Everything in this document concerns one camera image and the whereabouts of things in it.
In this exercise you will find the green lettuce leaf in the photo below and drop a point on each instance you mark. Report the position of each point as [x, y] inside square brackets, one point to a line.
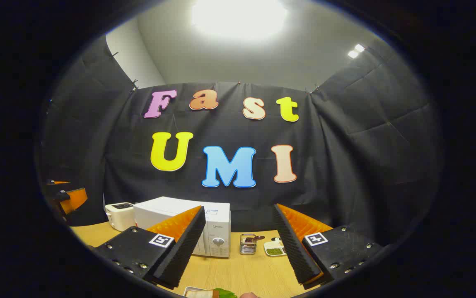
[225, 294]

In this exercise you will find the small ceiling light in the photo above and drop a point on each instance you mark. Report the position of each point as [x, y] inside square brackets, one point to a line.
[356, 50]

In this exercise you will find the metal utensil holder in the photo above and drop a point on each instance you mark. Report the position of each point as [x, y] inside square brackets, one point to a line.
[247, 246]

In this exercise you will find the white food tray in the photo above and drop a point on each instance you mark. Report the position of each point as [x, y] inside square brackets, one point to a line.
[188, 288]

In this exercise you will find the white divided condiment dish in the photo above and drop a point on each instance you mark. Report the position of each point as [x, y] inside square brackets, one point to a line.
[273, 248]

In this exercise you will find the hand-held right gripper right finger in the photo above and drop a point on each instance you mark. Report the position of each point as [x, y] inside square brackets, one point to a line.
[293, 248]

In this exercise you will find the white bread slice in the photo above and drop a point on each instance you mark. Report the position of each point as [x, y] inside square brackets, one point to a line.
[200, 294]

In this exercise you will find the white toaster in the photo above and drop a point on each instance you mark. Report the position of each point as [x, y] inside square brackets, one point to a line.
[119, 215]

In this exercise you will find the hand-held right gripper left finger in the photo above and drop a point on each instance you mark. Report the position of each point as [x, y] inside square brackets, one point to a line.
[184, 252]

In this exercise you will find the large ceiling light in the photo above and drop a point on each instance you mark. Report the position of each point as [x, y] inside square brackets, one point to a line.
[238, 16]

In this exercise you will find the white microwave oven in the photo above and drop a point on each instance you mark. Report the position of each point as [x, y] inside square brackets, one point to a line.
[217, 231]

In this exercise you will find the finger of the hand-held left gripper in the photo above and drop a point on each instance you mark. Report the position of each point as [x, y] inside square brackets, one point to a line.
[75, 198]
[59, 182]

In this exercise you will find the brown wooden spoon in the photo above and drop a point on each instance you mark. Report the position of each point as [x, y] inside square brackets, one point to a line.
[258, 238]

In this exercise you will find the black backdrop cloth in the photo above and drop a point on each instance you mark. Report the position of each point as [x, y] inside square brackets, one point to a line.
[337, 165]

